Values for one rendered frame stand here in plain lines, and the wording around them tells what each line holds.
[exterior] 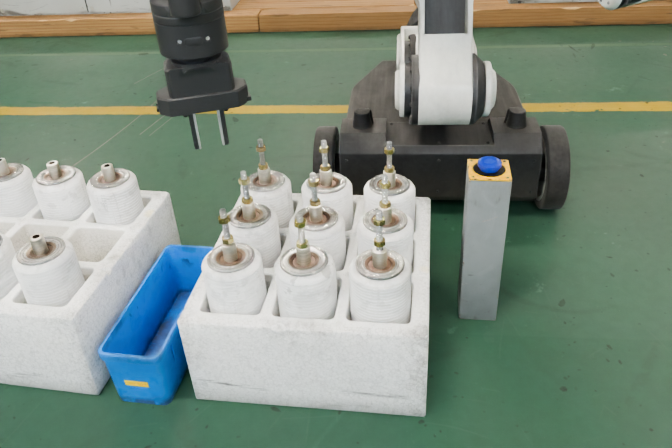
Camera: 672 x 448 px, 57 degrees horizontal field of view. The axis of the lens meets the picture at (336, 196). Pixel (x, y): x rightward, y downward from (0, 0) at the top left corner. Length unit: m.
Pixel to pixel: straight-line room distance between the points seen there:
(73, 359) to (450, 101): 0.82
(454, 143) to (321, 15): 1.55
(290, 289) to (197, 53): 0.38
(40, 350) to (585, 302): 1.00
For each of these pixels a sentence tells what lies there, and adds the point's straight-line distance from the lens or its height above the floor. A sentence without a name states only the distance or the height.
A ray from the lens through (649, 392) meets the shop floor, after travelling 1.20.
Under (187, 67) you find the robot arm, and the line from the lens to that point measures 0.82.
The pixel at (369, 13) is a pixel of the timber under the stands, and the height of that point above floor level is 0.07.
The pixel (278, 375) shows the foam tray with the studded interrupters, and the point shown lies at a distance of 1.04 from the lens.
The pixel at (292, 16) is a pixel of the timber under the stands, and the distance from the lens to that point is 2.89.
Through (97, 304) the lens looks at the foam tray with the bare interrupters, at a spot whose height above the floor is 0.15.
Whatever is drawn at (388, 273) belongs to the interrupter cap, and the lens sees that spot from 0.94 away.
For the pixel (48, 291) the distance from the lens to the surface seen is 1.12.
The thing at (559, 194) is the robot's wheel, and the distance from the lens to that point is 1.48.
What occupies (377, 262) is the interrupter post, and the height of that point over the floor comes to 0.26.
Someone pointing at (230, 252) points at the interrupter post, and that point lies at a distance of 0.98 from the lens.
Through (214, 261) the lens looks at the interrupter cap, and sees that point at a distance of 0.99.
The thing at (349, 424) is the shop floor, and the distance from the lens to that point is 1.07.
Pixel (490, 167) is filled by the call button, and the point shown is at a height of 0.33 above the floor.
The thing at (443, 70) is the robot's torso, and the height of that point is 0.41.
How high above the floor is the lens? 0.85
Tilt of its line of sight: 32 degrees down
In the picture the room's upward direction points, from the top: 3 degrees counter-clockwise
